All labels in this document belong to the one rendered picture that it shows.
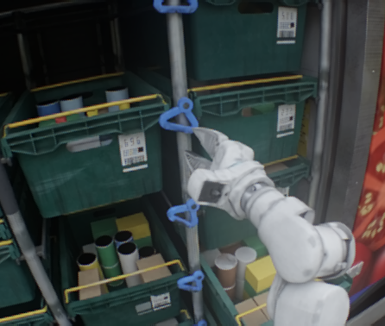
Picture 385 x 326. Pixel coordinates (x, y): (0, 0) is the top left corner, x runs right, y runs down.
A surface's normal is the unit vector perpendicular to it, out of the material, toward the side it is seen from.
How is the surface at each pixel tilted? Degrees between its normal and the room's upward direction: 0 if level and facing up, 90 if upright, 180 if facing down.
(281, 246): 69
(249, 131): 97
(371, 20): 90
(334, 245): 43
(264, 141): 94
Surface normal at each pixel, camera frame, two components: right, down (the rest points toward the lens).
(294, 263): -0.85, -0.05
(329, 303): 0.47, -0.09
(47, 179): 0.37, 0.43
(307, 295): -0.62, -0.75
